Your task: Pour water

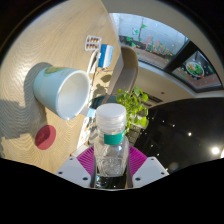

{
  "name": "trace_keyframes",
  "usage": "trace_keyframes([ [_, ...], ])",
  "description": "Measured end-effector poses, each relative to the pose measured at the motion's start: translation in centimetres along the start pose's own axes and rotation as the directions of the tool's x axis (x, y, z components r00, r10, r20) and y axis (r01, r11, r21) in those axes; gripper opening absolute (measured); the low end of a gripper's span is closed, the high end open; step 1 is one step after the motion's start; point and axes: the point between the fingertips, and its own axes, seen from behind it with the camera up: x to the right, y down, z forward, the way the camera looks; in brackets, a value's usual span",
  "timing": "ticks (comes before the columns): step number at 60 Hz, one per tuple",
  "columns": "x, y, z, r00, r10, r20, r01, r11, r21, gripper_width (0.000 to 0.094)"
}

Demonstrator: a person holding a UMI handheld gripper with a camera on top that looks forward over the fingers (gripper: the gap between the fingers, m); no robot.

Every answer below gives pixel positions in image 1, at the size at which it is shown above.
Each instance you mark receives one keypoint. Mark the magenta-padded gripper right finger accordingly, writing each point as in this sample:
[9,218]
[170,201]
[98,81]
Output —
[150,170]

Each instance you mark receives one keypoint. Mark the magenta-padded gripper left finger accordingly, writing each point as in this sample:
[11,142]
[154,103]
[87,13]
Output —
[71,170]

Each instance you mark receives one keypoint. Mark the clear bottle with white cap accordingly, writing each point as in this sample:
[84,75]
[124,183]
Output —
[111,151]

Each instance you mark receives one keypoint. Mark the flat round red coaster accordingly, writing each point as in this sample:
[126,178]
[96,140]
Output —
[45,137]

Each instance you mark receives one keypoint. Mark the green potted plant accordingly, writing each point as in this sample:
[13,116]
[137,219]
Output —
[135,103]

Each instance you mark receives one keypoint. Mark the group of ceiling lights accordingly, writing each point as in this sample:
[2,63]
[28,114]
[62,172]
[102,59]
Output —
[215,150]

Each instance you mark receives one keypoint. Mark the blue and white box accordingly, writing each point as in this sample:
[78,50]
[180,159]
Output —
[106,55]

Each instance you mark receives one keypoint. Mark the pill blister pack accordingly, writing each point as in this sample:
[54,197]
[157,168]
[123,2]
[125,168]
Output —
[93,42]

